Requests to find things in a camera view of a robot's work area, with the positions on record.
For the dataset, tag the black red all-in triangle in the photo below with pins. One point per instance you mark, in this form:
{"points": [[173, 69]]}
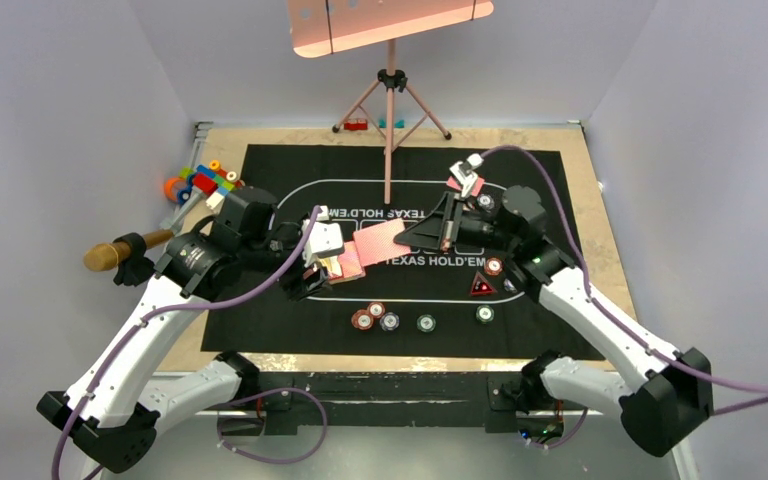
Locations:
{"points": [[481, 286]]}

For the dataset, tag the playing card deck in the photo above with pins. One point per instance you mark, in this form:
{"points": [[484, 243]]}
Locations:
{"points": [[344, 267]]}

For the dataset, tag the colourful toy block stack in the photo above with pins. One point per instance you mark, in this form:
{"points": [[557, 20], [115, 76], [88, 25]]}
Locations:
{"points": [[210, 183]]}

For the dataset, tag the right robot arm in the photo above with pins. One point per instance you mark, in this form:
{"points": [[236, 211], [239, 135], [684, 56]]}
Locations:
{"points": [[655, 391]]}

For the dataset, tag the black poker table mat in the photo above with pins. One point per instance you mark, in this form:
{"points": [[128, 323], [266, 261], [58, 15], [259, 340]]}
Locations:
{"points": [[349, 181]]}

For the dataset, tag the aluminium rail frame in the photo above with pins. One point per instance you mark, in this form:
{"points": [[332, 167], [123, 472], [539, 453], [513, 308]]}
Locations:
{"points": [[357, 390]]}

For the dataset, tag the orange tape roll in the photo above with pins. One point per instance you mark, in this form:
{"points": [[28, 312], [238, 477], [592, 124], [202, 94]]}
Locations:
{"points": [[176, 190]]}

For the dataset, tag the blue poker chip stack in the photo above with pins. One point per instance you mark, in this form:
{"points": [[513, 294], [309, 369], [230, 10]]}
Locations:
{"points": [[389, 321]]}

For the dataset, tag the red poker chip stack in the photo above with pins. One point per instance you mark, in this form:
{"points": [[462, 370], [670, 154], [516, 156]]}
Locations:
{"points": [[362, 320]]}

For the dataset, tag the red toy block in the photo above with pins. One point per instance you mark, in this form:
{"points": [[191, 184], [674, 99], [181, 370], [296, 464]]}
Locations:
{"points": [[356, 124]]}

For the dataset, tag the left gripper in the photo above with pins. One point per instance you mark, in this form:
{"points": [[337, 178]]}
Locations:
{"points": [[298, 286]]}

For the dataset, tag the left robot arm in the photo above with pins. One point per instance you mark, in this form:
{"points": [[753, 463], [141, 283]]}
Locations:
{"points": [[227, 259]]}

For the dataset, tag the green poker chip stack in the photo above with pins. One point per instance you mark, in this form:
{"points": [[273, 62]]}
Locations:
{"points": [[426, 323]]}

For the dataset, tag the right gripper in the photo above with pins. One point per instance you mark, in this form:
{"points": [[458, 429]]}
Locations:
{"points": [[429, 231]]}

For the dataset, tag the pink music stand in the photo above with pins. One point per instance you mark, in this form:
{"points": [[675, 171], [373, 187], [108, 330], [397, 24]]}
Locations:
{"points": [[323, 28]]}

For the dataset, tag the gold microphone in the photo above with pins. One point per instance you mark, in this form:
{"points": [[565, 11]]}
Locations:
{"points": [[107, 256]]}

